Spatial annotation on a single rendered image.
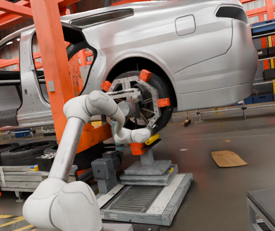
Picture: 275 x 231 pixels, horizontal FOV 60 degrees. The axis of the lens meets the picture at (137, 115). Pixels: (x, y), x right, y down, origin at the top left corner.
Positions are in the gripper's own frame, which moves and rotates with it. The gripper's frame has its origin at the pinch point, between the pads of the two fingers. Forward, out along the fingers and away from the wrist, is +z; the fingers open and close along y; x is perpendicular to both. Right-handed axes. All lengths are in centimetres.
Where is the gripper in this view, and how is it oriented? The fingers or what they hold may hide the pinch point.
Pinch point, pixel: (156, 127)
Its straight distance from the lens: 217.6
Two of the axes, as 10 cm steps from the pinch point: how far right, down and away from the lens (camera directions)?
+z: 4.1, -1.6, 9.0
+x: -7.5, -6.2, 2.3
